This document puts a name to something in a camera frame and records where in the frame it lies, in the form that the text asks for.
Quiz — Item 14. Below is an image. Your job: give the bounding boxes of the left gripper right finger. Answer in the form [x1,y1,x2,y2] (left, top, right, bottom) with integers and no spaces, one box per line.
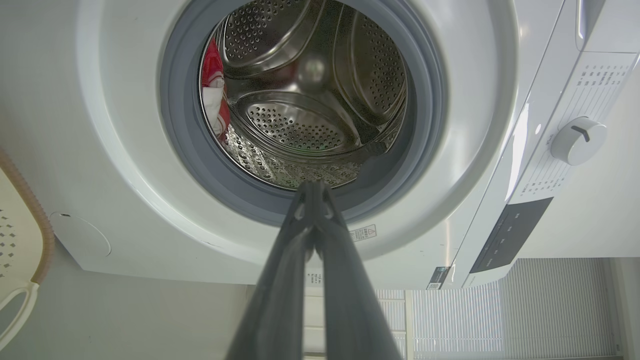
[314,182,404,360]

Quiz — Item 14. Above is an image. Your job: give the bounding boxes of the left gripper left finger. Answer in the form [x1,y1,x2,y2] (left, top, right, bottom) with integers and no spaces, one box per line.
[225,181,316,360]

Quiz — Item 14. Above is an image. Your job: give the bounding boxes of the red and white cloth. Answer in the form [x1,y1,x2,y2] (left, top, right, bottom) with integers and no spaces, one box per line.
[201,37,232,143]

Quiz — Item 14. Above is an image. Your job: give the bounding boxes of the stainless steel washing machine drum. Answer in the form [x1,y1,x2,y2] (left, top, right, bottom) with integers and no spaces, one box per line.
[199,0,408,191]

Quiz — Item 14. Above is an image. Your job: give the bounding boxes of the black washer display panel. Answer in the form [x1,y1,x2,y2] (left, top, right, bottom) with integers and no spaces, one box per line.
[470,196,555,275]

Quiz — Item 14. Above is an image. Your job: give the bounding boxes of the cream basket with brown rim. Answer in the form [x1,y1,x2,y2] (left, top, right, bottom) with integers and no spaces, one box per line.
[0,147,56,351]

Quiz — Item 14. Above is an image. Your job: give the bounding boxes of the warning triangle sticker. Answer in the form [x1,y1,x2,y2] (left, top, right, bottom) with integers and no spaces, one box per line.
[348,224,377,243]

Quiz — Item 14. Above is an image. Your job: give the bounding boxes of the dark energy label sticker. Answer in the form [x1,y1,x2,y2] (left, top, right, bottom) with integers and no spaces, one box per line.
[426,266,452,291]

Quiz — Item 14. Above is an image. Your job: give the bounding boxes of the grey rubber door gasket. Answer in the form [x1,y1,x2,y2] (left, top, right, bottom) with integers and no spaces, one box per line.
[159,0,448,226]

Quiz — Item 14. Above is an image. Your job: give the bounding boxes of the round white filter cover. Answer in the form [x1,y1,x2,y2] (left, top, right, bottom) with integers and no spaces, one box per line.
[49,212,112,258]

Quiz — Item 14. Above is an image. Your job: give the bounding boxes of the white front-load washing machine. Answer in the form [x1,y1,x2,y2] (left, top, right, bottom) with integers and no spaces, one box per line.
[0,0,640,291]

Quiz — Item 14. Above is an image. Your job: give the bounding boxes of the white program dial knob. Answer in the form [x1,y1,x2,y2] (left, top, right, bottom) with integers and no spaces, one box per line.
[550,116,608,167]

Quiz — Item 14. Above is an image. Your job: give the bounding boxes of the white detergent drawer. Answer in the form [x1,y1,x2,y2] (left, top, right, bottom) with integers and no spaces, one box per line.
[574,0,640,53]

